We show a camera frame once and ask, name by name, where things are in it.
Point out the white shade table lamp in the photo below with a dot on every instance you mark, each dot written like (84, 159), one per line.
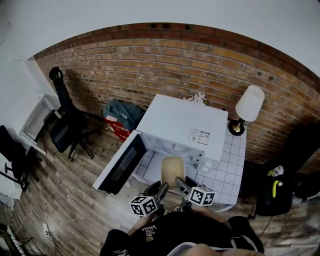
(250, 103)

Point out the black armchair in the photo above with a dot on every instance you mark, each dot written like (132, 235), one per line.
(300, 150)

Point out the pale pink artificial flowers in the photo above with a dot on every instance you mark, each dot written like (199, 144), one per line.
(197, 97)

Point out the white grid tablecloth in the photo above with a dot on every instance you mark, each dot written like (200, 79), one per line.
(228, 175)

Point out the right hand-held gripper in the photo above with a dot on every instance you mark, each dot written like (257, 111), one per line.
(202, 196)

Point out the grey-green bag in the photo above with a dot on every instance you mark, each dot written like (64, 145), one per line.
(125, 112)

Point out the black stand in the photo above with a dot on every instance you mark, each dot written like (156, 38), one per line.
(12, 242)

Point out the person's left forearm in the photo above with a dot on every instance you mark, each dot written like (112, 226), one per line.
(140, 223)

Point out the small printed packet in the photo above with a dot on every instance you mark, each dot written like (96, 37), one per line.
(276, 170)

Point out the person's black shirt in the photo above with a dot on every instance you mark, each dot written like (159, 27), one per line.
(180, 232)

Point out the black office chair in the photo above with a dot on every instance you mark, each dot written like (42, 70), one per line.
(13, 155)
(66, 120)

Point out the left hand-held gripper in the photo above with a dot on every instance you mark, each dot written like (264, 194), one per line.
(143, 205)

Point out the person's right forearm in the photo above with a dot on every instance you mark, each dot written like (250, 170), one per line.
(212, 213)

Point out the white desk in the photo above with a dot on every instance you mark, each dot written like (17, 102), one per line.
(35, 120)

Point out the beige food container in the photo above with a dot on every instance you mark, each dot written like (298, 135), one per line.
(173, 168)

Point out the white power strip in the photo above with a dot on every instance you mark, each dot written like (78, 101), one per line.
(45, 229)

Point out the black backpack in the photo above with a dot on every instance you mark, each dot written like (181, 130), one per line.
(273, 202)

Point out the red cardboard box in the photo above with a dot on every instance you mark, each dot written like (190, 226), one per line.
(120, 130)

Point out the white microwave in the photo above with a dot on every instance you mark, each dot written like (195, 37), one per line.
(182, 120)

